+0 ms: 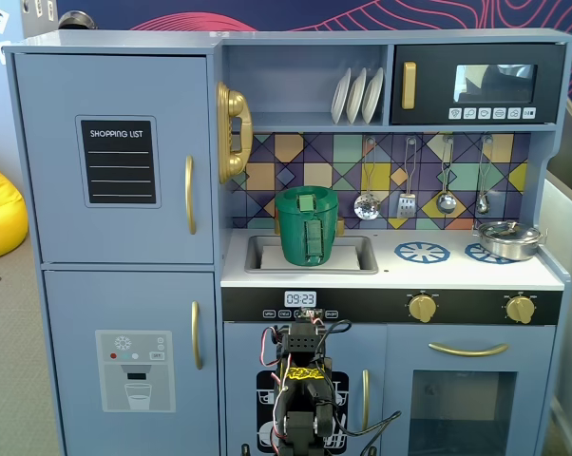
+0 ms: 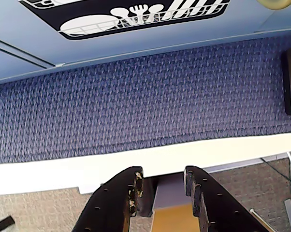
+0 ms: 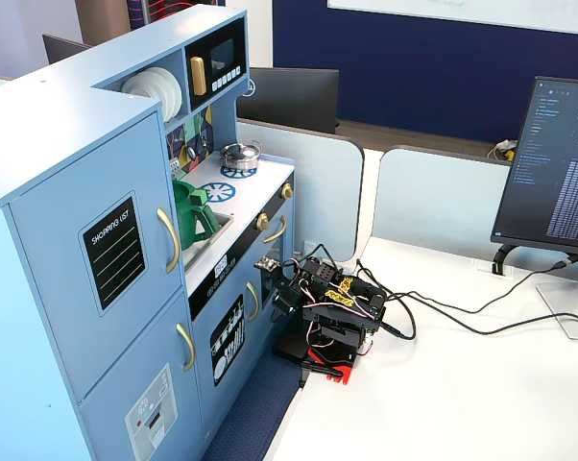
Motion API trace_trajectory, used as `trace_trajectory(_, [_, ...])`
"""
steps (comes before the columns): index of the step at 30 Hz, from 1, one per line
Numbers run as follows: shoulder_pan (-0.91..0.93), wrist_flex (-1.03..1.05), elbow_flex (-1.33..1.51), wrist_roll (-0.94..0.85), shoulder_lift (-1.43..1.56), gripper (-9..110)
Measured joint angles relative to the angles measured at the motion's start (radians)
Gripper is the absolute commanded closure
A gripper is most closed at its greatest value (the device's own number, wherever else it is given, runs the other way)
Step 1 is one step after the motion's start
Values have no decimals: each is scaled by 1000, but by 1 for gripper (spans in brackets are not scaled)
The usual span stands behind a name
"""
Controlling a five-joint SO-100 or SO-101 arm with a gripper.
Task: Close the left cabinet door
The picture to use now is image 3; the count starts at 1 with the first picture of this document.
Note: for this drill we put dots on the silver monitor stand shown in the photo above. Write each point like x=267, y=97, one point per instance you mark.
x=553, y=305

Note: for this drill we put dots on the dark monitor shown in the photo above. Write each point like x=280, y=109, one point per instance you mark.
x=63, y=48

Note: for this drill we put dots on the gold stove knob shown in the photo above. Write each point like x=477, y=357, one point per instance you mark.
x=262, y=222
x=286, y=191

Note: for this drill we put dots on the white toy plate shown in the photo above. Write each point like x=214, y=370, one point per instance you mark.
x=142, y=89
x=178, y=96
x=169, y=93

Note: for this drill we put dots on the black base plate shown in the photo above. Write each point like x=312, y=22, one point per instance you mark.
x=291, y=348

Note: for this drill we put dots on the black monitor back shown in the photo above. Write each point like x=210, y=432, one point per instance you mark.
x=294, y=101

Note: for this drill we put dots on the white whiteboard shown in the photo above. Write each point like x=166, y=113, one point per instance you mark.
x=462, y=12

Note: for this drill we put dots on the blue woven mat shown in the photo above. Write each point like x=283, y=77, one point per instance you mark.
x=255, y=413

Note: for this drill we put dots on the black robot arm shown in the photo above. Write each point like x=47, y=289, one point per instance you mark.
x=337, y=329

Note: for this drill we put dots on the silver pot with lid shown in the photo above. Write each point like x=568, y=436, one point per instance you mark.
x=241, y=156

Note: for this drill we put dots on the monitor showing code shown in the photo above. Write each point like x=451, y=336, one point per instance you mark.
x=548, y=163

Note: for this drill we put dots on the black microwave door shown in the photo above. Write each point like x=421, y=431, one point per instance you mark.
x=238, y=48

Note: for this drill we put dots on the red table clamp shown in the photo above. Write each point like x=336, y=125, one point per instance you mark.
x=339, y=367

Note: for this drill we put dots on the blue ice dispenser fridge door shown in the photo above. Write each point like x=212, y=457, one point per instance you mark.
x=116, y=384

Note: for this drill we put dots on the blue shopping list fridge door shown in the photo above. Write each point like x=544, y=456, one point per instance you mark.
x=63, y=269

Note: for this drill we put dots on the grey toy sink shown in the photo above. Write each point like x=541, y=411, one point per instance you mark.
x=207, y=242

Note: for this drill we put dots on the green toy pitcher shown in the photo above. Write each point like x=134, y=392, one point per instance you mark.
x=188, y=221

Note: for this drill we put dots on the black monitor mount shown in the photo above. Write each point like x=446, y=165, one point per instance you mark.
x=502, y=257

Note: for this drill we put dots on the dark poster with red lines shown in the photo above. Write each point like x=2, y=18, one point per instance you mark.
x=174, y=7

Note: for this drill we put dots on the hanging toy utensil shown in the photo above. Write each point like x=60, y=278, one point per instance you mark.
x=191, y=152
x=204, y=142

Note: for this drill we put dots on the blue oven door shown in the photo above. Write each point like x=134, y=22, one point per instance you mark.
x=289, y=245

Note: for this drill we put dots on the light blue toy kitchen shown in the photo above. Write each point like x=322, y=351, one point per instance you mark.
x=54, y=125

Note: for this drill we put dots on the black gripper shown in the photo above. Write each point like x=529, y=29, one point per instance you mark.
x=280, y=284

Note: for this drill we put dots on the blue door with dish sticker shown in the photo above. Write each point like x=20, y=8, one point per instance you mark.
x=207, y=365

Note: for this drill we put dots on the light blue desk divider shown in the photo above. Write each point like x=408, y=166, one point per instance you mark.
x=433, y=197
x=318, y=192

